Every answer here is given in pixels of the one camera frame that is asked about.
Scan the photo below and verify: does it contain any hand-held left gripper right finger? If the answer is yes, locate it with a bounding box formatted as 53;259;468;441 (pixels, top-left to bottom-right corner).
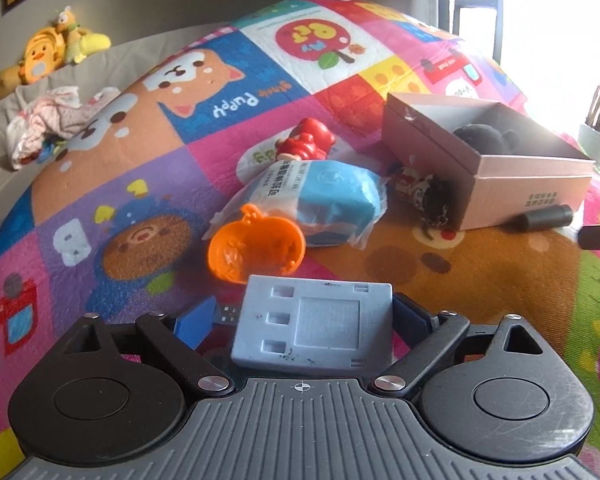
372;294;563;397

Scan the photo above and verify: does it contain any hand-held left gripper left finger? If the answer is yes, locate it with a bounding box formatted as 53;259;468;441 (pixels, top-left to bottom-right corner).
62;295;236;398

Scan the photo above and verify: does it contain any black cylinder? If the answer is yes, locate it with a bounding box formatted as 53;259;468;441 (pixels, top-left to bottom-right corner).
517;204;573;232

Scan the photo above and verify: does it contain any pink cardboard box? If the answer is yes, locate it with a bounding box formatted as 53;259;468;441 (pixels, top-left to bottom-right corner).
381;92;597;231

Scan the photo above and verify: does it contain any grey plastic block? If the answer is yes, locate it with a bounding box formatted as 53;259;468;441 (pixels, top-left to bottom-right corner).
229;275;395;373

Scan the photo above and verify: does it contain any orange pumpkin toy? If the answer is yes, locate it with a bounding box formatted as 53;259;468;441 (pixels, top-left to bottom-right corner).
207;203;307;286

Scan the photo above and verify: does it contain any blue packet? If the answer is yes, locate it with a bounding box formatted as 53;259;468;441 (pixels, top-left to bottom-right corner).
211;147;388;251

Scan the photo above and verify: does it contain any black plush toy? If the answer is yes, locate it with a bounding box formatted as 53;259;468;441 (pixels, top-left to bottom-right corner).
452;119;536;157

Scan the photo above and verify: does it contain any red figurine toy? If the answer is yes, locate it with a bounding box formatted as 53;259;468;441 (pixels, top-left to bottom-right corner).
275;117;337;162

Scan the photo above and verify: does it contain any white round plant pot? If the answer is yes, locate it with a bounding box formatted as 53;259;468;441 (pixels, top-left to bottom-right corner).
577;122;600;166

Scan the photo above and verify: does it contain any colourful cartoon play mat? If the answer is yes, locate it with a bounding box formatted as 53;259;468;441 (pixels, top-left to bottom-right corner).
0;0;600;480

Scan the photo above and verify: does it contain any pink and white cloth pile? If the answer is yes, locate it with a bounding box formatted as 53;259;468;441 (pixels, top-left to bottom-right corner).
5;85;123;171

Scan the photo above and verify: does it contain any yellow and green plush toy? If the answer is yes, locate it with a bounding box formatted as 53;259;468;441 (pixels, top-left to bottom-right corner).
52;6;112;65

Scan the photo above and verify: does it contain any long yellow plush pillow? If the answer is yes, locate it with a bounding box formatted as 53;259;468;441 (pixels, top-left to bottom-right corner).
0;62;28;111

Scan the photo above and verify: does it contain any red and black doll keychain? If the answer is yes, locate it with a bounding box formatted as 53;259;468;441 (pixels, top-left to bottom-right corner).
395;164;453;233

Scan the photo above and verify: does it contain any dark window frame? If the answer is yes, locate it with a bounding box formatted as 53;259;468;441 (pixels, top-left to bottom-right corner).
450;0;506;61

